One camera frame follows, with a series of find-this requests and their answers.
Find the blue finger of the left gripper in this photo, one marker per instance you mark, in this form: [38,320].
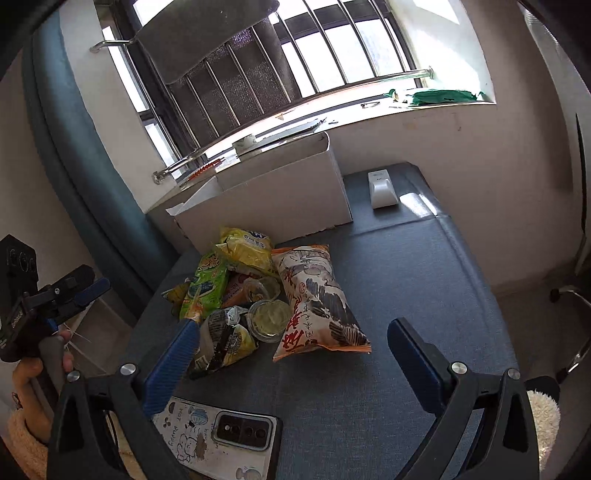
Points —
[88,295]

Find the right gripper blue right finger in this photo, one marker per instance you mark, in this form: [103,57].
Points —
[423,365]

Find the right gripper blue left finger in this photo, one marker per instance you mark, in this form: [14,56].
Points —
[164,365]

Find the grey yellow snack bag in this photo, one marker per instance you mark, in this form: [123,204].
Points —
[224,340]

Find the large white orange snack bag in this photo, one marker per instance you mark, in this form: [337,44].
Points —
[320,314]

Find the clear jelly cup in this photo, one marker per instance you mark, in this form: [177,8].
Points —
[266,288]
[267,320]

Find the yellow Lay's chips bag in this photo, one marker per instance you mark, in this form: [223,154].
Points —
[246,252]

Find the person's left hand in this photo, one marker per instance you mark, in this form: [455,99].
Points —
[37,422]

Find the blue curtain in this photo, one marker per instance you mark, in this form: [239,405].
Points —
[124,243]

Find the smartphone with cartoon case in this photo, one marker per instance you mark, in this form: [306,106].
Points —
[217,443]

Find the olive green wrapped snack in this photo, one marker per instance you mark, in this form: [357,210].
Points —
[176,294]

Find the green seaweed snack bag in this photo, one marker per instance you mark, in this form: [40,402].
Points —
[206,289]

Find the orange Indian flatbread pack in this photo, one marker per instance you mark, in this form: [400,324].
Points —
[234,293]

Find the fluffy cream sleeve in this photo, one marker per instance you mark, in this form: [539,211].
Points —
[547,416]

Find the white charger device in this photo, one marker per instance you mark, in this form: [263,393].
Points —
[382,193]

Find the white roll on windowsill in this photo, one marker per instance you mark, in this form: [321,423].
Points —
[241,146]

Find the white cardboard box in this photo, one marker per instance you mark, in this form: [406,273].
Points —
[288,192]

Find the green cloth on windowsill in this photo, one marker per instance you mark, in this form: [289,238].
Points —
[432,97]

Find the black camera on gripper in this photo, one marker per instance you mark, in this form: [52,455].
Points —
[18,272]

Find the steel window rail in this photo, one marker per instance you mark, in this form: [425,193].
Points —
[332,64]

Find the grey towel on rail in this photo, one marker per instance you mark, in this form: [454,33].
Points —
[221,62]

